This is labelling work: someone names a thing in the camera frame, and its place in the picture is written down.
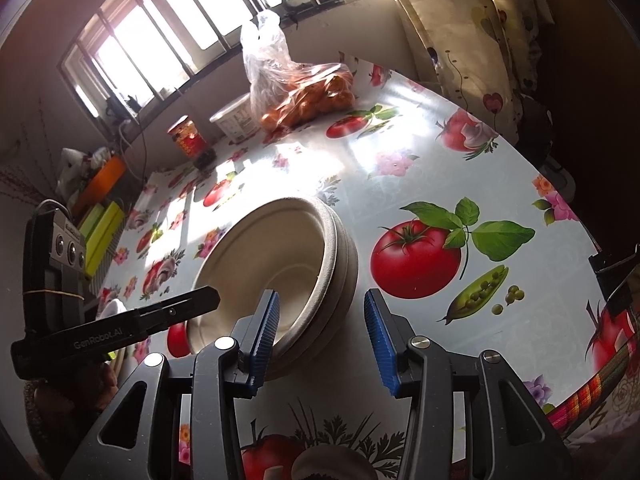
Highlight white cable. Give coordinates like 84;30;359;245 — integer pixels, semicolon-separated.
119;119;152;182

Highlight printed blanket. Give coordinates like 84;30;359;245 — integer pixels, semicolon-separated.
565;365;640;453

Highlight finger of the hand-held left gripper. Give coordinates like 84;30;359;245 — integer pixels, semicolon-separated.
134;286;221;334

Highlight lime green box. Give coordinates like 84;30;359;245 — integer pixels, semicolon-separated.
80;202;126;277

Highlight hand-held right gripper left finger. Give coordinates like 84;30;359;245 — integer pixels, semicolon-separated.
60;289;281;480

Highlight large white paper plate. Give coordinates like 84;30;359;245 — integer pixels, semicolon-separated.
95;298;127;323

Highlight black binder clip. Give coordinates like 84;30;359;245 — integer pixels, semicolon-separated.
587;245;640;312

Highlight barred window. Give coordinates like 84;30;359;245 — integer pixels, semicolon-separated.
57;0;397;132

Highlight orange box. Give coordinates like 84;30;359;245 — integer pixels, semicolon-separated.
72;156;126;211

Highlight white plastic tub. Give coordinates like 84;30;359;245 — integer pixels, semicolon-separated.
210;94;261;144

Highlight dried twigs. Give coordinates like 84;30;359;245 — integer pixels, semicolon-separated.
0;160;57;203

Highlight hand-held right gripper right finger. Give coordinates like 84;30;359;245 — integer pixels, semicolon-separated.
364;287;566;480

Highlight vegetable print tablecloth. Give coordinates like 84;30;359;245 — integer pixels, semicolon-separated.
95;52;640;480

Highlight plastic bag of oranges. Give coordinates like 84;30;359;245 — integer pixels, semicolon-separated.
241;10;357;134

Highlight person's left hand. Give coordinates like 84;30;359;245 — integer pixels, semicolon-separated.
22;360;121;441

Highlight red label sauce jar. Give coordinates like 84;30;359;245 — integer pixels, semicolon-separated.
167;116;217;170

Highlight cream heart print curtain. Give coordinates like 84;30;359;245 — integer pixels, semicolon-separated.
375;0;557;137

